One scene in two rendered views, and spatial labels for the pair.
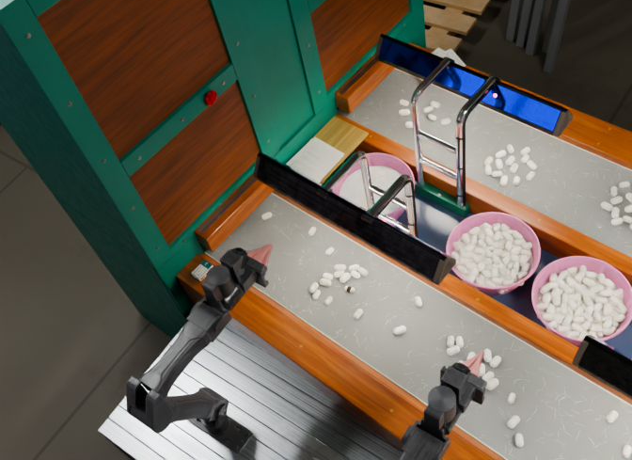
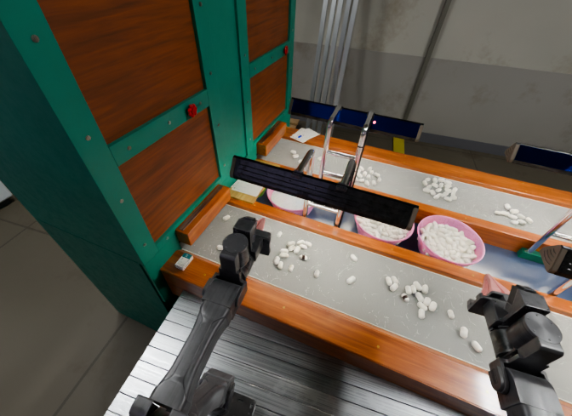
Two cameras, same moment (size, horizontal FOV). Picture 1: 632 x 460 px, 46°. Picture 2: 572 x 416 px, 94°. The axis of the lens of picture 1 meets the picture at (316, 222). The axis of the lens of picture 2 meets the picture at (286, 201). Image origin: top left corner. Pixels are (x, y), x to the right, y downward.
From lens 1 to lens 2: 1.21 m
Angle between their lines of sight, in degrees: 23
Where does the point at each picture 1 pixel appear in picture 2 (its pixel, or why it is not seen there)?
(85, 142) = (61, 105)
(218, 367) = not seen: hidden behind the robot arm
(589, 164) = (403, 172)
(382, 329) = (337, 282)
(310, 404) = (298, 356)
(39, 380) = (26, 386)
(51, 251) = (43, 280)
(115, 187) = (102, 174)
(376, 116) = (279, 159)
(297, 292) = (265, 265)
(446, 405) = (554, 334)
